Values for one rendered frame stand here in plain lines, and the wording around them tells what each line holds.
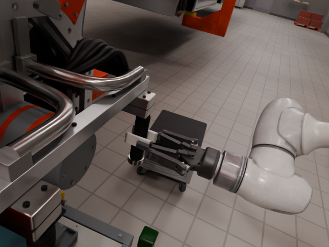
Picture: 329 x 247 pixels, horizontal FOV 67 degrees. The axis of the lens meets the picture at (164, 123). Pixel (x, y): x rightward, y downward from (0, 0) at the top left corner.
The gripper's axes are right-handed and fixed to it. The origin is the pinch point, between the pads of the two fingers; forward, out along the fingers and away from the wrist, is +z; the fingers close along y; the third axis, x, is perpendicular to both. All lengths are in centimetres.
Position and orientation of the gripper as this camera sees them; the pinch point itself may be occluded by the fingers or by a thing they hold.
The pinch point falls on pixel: (140, 137)
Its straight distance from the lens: 64.1
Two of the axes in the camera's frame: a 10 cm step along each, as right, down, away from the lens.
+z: -9.2, -3.4, 1.8
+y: 3.3, -4.5, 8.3
